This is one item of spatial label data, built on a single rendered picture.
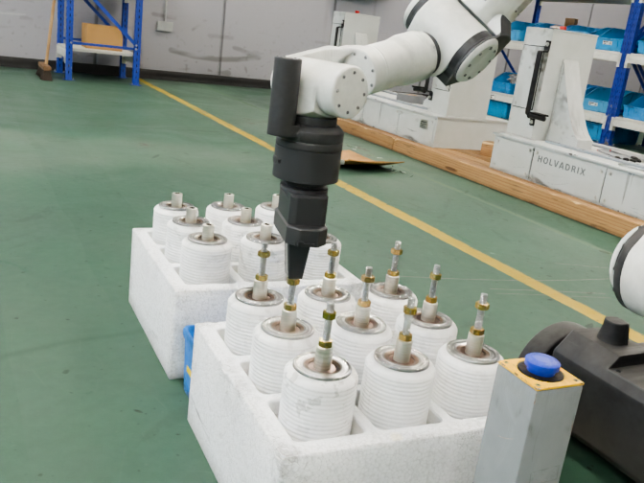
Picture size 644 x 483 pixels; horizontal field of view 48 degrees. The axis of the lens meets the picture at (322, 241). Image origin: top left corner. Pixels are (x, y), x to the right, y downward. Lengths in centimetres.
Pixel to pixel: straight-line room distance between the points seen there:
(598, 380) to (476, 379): 32
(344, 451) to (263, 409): 13
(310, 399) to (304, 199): 25
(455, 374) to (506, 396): 15
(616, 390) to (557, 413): 39
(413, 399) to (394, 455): 8
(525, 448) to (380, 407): 20
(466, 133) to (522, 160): 79
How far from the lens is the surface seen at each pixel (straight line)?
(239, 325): 110
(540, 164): 360
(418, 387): 96
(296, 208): 92
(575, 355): 132
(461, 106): 436
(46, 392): 136
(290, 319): 101
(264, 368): 101
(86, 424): 127
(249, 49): 754
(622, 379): 126
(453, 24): 108
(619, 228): 318
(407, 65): 102
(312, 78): 90
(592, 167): 338
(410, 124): 448
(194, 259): 136
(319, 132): 91
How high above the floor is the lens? 66
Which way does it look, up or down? 16 degrees down
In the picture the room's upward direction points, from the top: 7 degrees clockwise
